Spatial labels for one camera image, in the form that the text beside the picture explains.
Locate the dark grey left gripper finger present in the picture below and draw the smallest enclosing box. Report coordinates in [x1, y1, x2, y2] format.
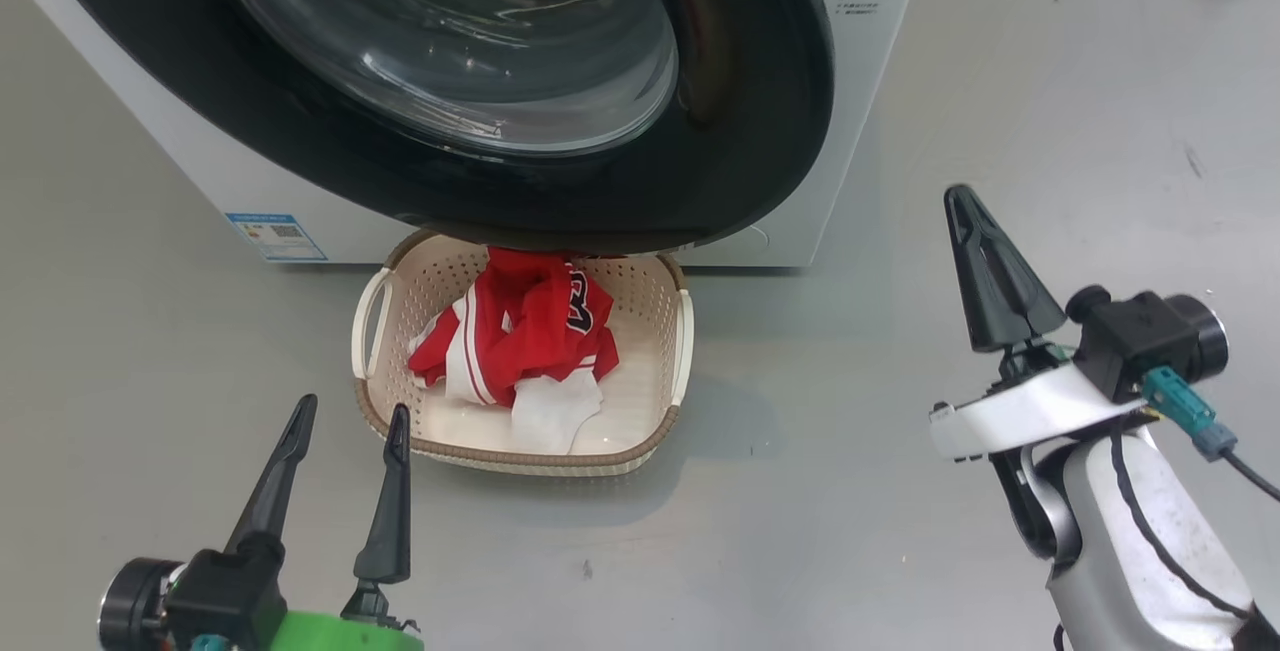
[225, 394, 319, 557]
[353, 404, 413, 587]

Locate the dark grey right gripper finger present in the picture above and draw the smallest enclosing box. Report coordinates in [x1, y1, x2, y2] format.
[945, 184, 1016, 353]
[966, 189, 1068, 348]

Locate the white front-load washing machine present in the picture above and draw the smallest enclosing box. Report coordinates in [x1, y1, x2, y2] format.
[0, 0, 936, 270]

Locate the blue energy label sticker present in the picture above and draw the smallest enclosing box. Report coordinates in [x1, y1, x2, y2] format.
[225, 212, 328, 263]

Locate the red and white jersey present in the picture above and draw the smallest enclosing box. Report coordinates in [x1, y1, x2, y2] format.
[408, 247, 621, 455]

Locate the cream perforated laundry basket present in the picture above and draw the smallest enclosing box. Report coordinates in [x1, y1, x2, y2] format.
[352, 229, 696, 477]

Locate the black round washer door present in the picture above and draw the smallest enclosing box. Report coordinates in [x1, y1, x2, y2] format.
[30, 0, 836, 254]

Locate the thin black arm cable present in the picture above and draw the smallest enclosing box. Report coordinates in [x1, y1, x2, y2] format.
[1108, 431, 1256, 624]

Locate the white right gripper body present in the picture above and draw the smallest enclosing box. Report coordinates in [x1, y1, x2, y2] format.
[928, 336, 1153, 463]

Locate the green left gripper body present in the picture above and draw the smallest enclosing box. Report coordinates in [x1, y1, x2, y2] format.
[268, 581, 426, 651]

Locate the teal camera cable connector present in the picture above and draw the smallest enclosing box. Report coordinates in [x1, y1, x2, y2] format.
[1140, 366, 1239, 462]

